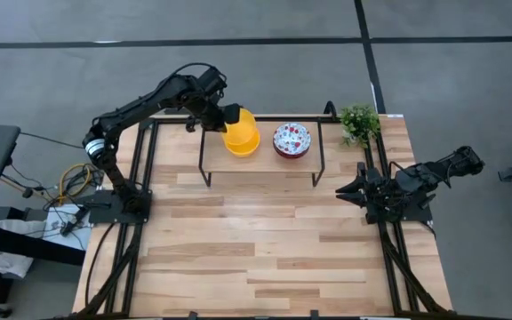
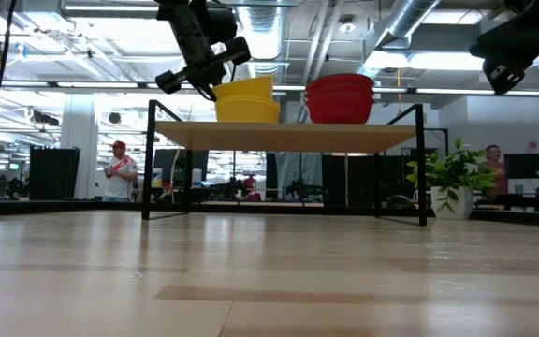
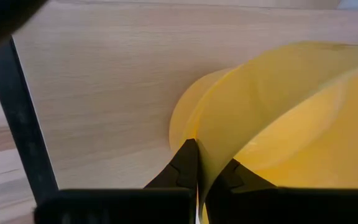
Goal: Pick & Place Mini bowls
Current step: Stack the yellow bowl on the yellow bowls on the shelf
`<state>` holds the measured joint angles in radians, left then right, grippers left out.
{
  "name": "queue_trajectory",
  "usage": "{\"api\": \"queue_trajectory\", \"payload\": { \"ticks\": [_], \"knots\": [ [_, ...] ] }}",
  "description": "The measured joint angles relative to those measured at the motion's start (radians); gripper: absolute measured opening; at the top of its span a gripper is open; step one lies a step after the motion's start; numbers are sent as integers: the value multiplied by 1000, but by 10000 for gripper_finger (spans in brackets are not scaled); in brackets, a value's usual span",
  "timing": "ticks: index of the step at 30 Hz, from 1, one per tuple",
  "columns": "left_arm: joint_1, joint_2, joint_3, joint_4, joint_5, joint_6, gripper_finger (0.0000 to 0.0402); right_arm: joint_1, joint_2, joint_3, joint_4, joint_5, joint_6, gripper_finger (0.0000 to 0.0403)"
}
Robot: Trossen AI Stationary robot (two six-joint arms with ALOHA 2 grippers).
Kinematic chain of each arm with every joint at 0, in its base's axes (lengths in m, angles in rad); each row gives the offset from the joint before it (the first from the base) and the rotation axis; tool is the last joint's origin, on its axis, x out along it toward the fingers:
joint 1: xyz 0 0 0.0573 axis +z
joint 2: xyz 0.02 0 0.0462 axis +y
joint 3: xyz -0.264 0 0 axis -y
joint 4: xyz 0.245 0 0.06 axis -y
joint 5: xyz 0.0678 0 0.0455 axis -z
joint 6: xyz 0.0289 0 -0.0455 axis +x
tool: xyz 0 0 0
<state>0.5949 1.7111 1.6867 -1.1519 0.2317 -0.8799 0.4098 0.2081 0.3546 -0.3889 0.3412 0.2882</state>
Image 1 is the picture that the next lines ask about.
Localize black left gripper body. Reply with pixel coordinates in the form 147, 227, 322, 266
203, 102, 243, 133

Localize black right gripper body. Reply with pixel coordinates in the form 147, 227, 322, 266
356, 162, 393, 225

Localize wooden shelf black metal legs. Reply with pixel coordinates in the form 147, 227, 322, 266
197, 116, 327, 188

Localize small green plant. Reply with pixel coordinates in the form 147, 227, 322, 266
339, 104, 381, 150

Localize black power adapter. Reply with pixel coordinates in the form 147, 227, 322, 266
60, 208, 80, 237

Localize black low bench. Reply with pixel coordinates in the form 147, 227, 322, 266
0, 221, 86, 268

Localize white cloth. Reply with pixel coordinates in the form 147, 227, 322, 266
0, 204, 92, 250

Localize crumpled white bag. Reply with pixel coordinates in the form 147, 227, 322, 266
0, 249, 35, 279

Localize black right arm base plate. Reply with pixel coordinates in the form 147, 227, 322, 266
397, 202, 434, 223

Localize black metal table frame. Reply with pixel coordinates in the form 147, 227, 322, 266
73, 114, 452, 320

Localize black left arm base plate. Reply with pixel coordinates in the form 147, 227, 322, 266
87, 189, 153, 225

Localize yellow cable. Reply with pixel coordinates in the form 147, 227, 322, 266
58, 163, 92, 199

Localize thick black cable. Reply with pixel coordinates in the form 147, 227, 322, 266
84, 221, 119, 312

